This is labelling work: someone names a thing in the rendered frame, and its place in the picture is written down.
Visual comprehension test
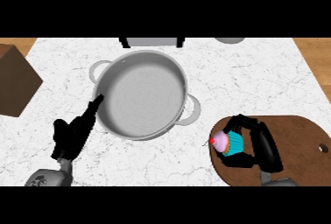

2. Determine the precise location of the brown wooden cutting board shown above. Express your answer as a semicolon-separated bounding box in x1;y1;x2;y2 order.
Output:
208;115;331;187

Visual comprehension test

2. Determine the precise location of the pink frosted cupcake blue wrapper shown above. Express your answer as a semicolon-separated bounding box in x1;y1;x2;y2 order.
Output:
208;129;245;157

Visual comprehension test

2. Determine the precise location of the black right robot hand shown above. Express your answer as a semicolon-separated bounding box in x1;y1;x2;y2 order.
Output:
222;113;285;173

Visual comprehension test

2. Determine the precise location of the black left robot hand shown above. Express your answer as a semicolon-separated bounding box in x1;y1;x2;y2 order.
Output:
50;94;106;161

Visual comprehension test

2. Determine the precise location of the silver two-handled pot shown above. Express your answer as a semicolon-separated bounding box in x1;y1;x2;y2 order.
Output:
87;49;203;142

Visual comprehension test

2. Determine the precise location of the grey round object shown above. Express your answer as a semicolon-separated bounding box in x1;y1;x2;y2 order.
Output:
213;38;245;45

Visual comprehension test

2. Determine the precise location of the brown wooden box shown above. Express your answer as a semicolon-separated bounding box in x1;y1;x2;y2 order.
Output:
0;44;44;118

